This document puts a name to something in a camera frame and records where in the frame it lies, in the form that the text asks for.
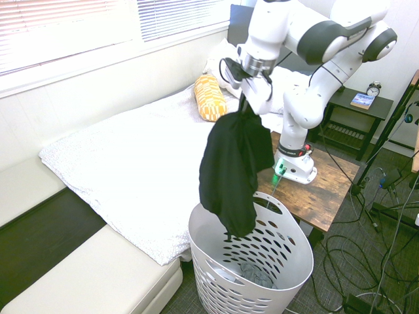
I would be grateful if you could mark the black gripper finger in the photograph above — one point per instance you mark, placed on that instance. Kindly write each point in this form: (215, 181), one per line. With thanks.
(244, 104)

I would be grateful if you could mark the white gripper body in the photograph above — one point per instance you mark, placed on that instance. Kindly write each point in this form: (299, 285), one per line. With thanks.
(260, 95)

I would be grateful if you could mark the black Nike garment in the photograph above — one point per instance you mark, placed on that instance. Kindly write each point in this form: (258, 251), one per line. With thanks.
(232, 170)

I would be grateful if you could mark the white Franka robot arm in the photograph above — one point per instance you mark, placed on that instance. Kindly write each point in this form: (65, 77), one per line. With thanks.
(327, 42)

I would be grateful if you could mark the white perforated laundry basket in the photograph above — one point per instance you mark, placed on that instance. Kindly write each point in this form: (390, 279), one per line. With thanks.
(288, 255)

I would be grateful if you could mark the yellow checkered bolster pillow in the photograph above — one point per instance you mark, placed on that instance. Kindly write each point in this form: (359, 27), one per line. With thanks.
(211, 98)

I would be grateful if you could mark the white pillow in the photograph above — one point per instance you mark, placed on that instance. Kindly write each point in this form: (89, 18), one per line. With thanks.
(222, 55)

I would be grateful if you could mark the blue paperback book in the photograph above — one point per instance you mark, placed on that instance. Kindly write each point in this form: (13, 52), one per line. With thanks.
(362, 100)

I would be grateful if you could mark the narrow white window blind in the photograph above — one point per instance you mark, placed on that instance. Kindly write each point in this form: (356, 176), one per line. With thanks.
(183, 18)

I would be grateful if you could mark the black nightstand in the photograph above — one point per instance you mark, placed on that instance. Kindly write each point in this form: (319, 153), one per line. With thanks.
(366, 114)

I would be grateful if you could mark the rustic wooden table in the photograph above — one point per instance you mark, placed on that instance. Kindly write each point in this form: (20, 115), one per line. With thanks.
(324, 183)

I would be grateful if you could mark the black alarm clock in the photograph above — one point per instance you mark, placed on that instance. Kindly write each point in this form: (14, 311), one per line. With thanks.
(373, 90)

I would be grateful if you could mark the white circle-patterned duvet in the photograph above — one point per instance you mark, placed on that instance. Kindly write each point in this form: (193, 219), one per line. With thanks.
(137, 153)

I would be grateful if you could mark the black tripod stand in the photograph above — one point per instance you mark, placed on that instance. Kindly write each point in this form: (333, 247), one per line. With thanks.
(386, 137)

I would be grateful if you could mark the white cloth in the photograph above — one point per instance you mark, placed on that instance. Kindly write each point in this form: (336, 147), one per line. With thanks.
(222, 274)

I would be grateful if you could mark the grey cloth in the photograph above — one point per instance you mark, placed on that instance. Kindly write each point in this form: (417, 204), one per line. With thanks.
(257, 276)

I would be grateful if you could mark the wide white window blind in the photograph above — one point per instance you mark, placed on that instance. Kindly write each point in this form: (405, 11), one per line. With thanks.
(65, 32)

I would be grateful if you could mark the black power adapter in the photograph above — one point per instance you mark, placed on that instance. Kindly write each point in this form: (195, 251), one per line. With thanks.
(363, 304)

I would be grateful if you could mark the cream upholstered bench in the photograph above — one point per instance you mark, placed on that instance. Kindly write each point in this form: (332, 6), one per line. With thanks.
(82, 278)

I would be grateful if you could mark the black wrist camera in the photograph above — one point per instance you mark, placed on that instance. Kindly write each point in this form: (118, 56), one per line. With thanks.
(234, 70)

